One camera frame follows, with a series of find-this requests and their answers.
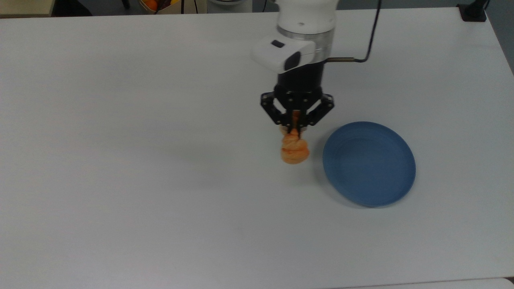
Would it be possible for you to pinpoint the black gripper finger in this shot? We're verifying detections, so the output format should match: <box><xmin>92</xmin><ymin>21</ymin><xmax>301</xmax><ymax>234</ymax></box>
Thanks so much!
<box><xmin>298</xmin><ymin>93</ymin><xmax>335</xmax><ymax>132</ymax></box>
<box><xmin>260</xmin><ymin>92</ymin><xmax>296</xmax><ymax>134</ymax></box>

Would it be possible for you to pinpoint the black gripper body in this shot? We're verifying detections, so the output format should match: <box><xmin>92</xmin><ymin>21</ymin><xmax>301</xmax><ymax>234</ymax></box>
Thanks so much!
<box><xmin>274</xmin><ymin>63</ymin><xmax>325</xmax><ymax>118</ymax></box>

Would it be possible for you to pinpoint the orange shrimp toy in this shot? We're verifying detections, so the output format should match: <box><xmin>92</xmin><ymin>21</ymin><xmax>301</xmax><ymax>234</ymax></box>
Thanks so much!
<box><xmin>280</xmin><ymin>112</ymin><xmax>311</xmax><ymax>165</ymax></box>

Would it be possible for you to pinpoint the blue round plate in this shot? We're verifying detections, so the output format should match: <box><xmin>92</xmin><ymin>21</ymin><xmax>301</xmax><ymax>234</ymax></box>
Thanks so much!
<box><xmin>322</xmin><ymin>121</ymin><xmax>417</xmax><ymax>208</ymax></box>

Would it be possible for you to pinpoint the box of orange fruit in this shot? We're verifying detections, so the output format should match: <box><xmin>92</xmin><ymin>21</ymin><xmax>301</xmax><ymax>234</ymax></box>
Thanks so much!
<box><xmin>139</xmin><ymin>0</ymin><xmax>182</xmax><ymax>15</ymax></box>

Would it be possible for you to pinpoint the black stand base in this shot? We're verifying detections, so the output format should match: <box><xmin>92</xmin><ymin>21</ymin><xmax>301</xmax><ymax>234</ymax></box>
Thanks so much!
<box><xmin>457</xmin><ymin>0</ymin><xmax>491</xmax><ymax>22</ymax></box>

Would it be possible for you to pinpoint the beige board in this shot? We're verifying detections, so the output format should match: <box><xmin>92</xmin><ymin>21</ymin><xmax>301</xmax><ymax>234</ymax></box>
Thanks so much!
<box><xmin>0</xmin><ymin>0</ymin><xmax>55</xmax><ymax>17</ymax></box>

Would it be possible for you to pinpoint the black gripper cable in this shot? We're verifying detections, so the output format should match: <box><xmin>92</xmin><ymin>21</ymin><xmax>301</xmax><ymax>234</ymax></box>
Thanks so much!
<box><xmin>326</xmin><ymin>0</ymin><xmax>382</xmax><ymax>64</ymax></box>

